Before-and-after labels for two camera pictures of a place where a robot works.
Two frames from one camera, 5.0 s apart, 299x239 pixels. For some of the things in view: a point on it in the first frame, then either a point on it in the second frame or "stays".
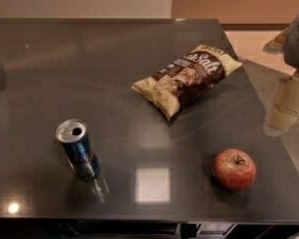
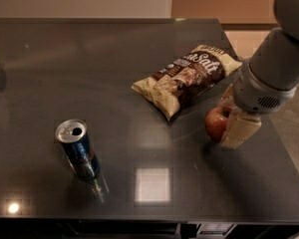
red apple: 234,169 to 215,123
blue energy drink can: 72,132 stays
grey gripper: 298,49 to 254,91
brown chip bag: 171,88 stays
